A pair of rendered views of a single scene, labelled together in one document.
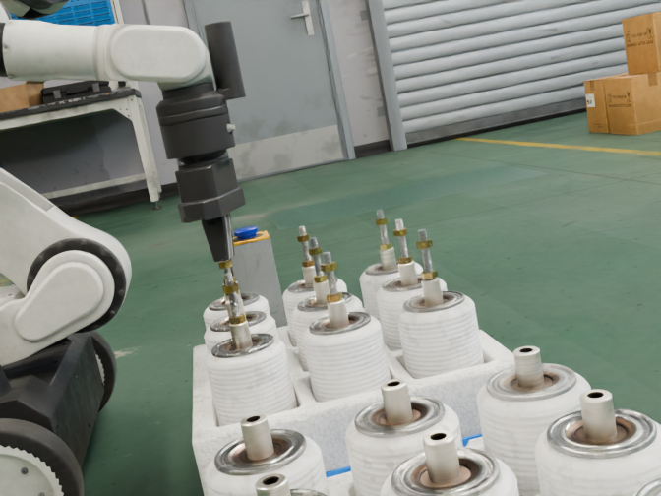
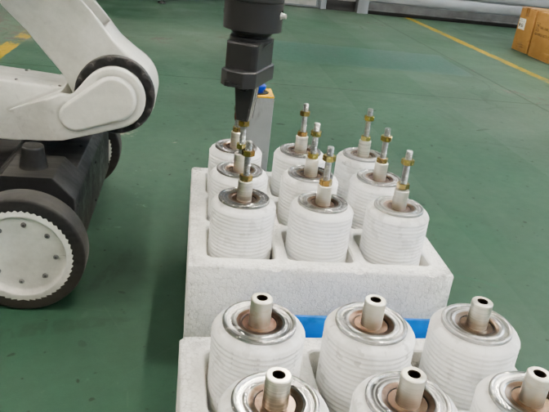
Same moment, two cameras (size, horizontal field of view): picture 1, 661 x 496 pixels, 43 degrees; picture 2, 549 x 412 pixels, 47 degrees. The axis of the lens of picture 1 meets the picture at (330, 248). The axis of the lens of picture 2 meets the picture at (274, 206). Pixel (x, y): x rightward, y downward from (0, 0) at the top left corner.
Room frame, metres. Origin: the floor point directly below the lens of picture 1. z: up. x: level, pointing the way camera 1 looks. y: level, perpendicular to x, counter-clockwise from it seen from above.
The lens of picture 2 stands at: (0.09, 0.10, 0.62)
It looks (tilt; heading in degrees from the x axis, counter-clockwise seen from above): 23 degrees down; 359
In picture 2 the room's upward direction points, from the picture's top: 7 degrees clockwise
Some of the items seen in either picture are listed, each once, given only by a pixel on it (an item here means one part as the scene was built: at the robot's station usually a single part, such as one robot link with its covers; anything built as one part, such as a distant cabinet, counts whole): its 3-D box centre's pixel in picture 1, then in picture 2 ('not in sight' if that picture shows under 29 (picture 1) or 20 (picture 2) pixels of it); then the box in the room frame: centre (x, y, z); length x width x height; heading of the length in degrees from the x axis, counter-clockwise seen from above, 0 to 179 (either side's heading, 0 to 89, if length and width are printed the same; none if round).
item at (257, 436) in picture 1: (257, 438); (261, 311); (0.63, 0.09, 0.26); 0.02 x 0.02 x 0.03
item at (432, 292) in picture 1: (432, 292); (399, 199); (0.98, -0.11, 0.26); 0.02 x 0.02 x 0.03
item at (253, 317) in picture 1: (238, 322); (239, 170); (1.07, 0.14, 0.25); 0.08 x 0.08 x 0.01
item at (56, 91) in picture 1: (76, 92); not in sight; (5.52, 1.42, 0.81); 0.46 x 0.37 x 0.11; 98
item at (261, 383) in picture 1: (259, 417); (238, 253); (0.95, 0.12, 0.16); 0.10 x 0.10 x 0.18
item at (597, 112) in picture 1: (619, 101); (542, 31); (4.80, -1.79, 0.15); 0.30 x 0.24 x 0.30; 97
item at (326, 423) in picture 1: (346, 414); (298, 259); (1.08, 0.02, 0.09); 0.39 x 0.39 x 0.18; 7
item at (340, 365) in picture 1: (353, 395); (314, 257); (0.96, 0.01, 0.16); 0.10 x 0.10 x 0.18
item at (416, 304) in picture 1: (434, 302); (398, 207); (0.98, -0.11, 0.25); 0.08 x 0.08 x 0.01
